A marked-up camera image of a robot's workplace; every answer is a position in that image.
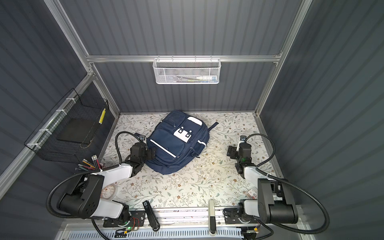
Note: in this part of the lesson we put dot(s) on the navy blue student backpack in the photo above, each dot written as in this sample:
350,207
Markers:
177,140

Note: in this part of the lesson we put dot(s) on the white wire mesh basket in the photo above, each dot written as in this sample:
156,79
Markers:
185,70

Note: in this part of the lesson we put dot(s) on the black wire wall basket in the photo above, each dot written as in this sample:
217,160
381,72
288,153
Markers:
43,142

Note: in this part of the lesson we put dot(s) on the white glue tube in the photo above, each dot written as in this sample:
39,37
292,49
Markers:
207,79

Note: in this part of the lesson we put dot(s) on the black notebook in basket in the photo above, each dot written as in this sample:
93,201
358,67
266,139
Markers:
80,131

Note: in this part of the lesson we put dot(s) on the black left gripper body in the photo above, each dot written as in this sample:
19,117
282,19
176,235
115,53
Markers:
148,154

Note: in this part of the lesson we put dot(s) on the clear tape roll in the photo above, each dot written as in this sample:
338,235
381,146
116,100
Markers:
109,192

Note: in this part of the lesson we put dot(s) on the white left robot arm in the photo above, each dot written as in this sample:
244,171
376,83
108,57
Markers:
82,197

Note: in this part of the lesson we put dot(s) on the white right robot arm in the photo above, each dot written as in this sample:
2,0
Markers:
274,204

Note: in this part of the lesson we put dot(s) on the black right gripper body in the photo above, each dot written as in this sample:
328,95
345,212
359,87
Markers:
234,150

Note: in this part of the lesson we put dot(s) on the white black handheld tool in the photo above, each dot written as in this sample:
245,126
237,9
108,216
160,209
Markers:
212,217

